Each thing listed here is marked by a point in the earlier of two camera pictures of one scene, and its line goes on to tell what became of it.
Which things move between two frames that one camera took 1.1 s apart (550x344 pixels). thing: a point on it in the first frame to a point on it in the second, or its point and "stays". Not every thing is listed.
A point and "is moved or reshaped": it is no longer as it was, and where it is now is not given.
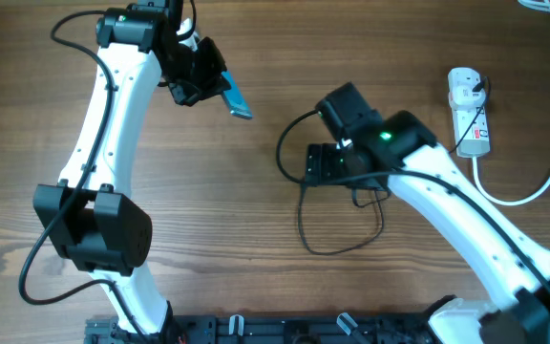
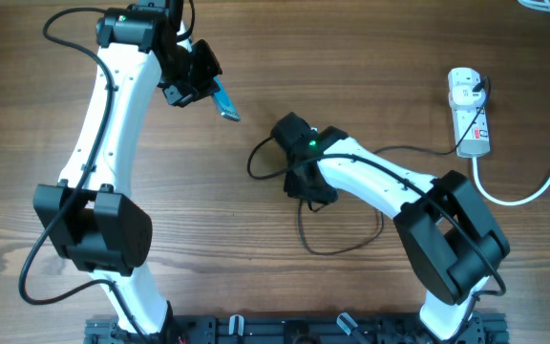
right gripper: (321, 157) to (292, 188)
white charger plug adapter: (465, 96) stays
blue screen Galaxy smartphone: (235, 98) is moved or reshaped
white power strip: (477, 142) stays
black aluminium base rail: (268, 330) stays
